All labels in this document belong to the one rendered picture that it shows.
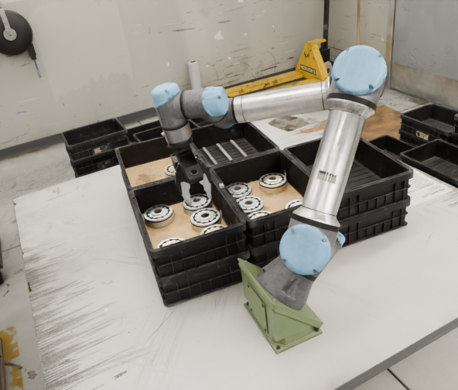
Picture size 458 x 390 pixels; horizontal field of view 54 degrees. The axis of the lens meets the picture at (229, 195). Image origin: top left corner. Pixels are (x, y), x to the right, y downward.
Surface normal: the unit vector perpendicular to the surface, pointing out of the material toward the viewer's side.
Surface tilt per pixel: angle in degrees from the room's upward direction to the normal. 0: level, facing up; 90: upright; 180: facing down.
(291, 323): 90
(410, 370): 0
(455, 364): 0
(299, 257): 63
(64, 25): 90
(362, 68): 49
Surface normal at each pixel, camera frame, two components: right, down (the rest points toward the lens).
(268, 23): 0.45, 0.42
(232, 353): -0.12, -0.84
